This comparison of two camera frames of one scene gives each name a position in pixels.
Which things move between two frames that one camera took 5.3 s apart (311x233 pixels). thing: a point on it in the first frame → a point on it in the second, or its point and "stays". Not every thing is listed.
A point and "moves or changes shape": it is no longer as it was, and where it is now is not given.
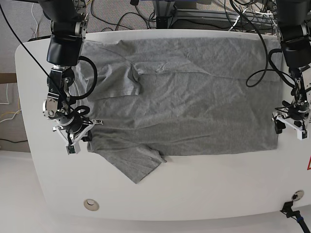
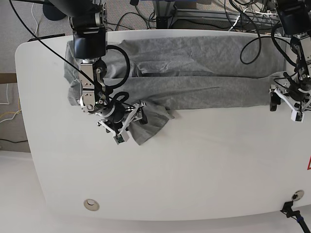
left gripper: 73,127 → 121,116
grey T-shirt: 156,96 moves or changes shape
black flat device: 40,38 stays
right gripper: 292,114 → 297,93
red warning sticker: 309,166 stays
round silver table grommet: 300,193 stays
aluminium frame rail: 225,15 stays
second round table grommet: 91,205 stays
